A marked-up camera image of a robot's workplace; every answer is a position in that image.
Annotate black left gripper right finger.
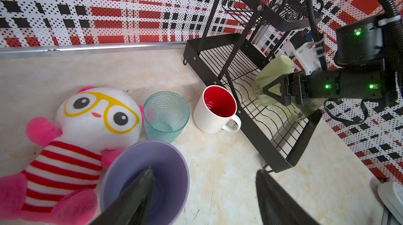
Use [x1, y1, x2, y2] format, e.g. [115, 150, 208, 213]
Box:
[256, 169, 318, 225]

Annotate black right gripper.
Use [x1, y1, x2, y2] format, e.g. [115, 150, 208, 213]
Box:
[262, 69, 341, 106]

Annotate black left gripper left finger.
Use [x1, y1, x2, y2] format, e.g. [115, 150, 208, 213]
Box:
[91, 168, 154, 225]

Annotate light green ceramic mug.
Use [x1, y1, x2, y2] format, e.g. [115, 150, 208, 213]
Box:
[256, 55, 296, 81]

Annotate short green plastic cup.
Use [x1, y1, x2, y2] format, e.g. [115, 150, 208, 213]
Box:
[253, 73, 326, 120]

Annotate purple plastic cup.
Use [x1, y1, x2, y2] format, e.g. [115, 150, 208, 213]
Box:
[93, 141, 190, 225]

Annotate black wire dish rack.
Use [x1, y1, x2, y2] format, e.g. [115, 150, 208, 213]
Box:
[184, 0, 322, 172]

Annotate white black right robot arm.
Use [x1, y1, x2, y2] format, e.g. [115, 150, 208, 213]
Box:
[262, 14, 403, 106]

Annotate pink plush yellow glasses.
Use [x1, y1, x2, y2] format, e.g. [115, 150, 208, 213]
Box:
[1, 86, 143, 225]

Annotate white mug red inside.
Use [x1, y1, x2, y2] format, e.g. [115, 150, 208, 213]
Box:
[193, 85, 242, 134]

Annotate teal translucent plastic cup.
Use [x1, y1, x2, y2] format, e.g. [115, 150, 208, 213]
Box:
[143, 91, 190, 143]

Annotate white kitchen timer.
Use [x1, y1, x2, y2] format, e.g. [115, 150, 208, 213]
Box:
[377, 182, 403, 224]

